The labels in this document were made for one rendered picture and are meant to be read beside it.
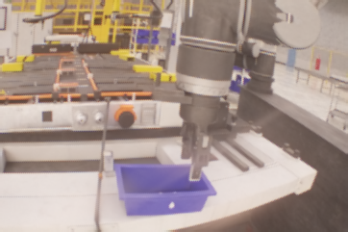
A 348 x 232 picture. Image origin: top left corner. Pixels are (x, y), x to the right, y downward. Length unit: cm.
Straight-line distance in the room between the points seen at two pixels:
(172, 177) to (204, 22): 45
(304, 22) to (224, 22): 15
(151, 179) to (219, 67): 39
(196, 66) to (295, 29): 20
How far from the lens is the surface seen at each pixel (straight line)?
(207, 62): 44
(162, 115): 102
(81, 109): 92
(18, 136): 101
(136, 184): 72
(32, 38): 1112
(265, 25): 45
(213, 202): 73
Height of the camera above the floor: 127
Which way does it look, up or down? 19 degrees down
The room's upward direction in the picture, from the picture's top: 7 degrees clockwise
